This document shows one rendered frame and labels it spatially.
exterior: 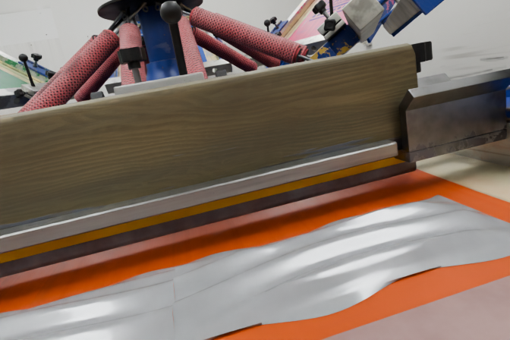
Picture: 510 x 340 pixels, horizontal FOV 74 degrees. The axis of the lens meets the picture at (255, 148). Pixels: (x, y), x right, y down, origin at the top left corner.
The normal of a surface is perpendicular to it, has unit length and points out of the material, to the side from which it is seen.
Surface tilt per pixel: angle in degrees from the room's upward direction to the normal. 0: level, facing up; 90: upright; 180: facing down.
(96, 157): 90
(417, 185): 0
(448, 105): 90
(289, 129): 90
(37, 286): 0
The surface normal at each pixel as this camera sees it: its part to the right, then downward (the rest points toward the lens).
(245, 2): 0.22, 0.16
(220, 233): -0.18, -0.96
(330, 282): 0.04, -0.59
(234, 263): 0.11, -0.75
